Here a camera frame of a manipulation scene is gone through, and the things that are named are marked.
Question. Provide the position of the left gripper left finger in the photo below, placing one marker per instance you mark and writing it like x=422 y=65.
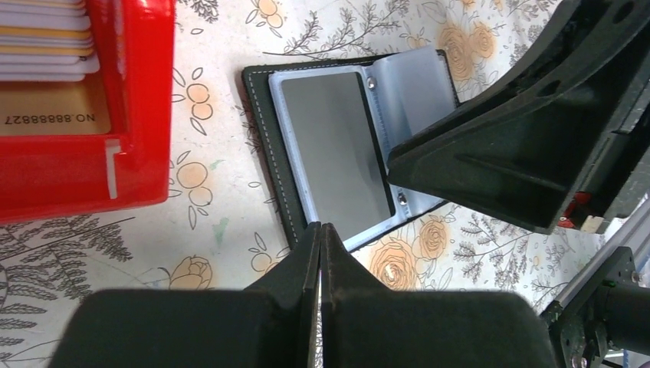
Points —
x=270 y=323

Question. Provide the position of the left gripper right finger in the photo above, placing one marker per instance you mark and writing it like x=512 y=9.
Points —
x=365 y=324

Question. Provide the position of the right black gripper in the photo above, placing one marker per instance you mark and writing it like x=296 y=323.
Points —
x=562 y=139

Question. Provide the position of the black leather card holder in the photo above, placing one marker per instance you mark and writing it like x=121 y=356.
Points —
x=406 y=92

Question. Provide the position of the dark grey card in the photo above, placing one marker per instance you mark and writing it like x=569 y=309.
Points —
x=339 y=151

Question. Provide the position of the red plastic bin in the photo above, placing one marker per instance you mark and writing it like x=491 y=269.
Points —
x=59 y=175

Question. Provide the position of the clear card stack in bin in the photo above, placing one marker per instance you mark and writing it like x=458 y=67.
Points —
x=47 y=41

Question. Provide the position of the floral table mat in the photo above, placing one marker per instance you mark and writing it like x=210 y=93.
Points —
x=220 y=227

